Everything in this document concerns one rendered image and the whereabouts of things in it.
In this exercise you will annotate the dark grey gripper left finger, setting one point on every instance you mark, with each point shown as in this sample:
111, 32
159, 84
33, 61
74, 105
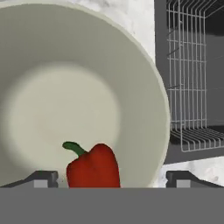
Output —
43, 178

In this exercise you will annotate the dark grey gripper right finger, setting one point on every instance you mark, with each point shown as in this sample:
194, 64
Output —
182, 178

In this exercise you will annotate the red bell pepper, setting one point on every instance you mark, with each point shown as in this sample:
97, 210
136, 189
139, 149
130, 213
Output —
94, 169

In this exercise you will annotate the large white bowl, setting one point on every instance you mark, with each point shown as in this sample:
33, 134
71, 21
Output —
73, 96

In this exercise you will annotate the dark grey sink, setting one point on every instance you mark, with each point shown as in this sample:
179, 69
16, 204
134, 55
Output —
210, 87

